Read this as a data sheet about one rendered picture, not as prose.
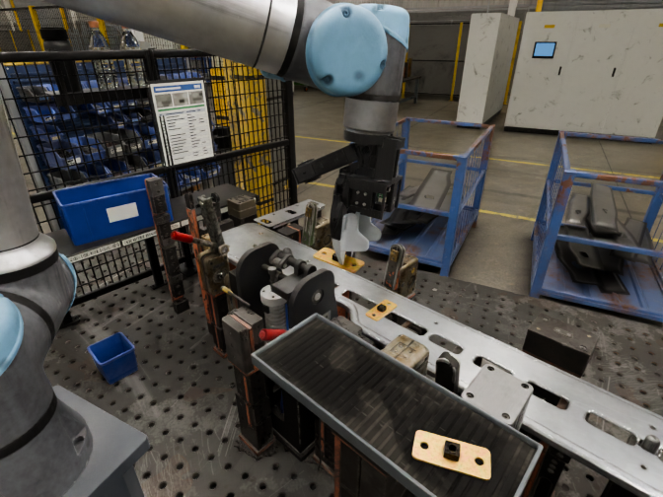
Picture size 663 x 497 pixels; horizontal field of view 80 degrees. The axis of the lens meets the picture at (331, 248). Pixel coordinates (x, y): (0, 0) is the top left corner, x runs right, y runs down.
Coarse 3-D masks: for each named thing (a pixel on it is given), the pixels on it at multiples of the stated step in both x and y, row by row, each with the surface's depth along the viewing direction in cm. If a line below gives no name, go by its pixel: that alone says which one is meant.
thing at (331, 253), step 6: (318, 252) 68; (324, 252) 68; (330, 252) 68; (318, 258) 66; (324, 258) 66; (330, 258) 66; (336, 258) 65; (348, 258) 66; (354, 258) 66; (336, 264) 65; (348, 264) 65; (354, 264) 65; (360, 264) 65; (348, 270) 63; (354, 270) 63
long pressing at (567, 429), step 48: (240, 240) 128; (288, 240) 128; (336, 288) 103; (384, 288) 104; (384, 336) 87; (480, 336) 87; (576, 384) 75; (528, 432) 67; (576, 432) 65; (624, 480) 58
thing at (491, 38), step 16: (480, 16) 704; (496, 16) 693; (512, 16) 790; (480, 32) 714; (496, 32) 702; (512, 32) 832; (480, 48) 725; (496, 48) 728; (512, 48) 883; (464, 64) 755; (480, 64) 735; (496, 64) 765; (464, 80) 760; (480, 80) 745; (496, 80) 805; (464, 96) 771; (480, 96) 756; (496, 96) 849; (464, 112) 784; (480, 112) 768; (496, 112) 915; (480, 128) 790
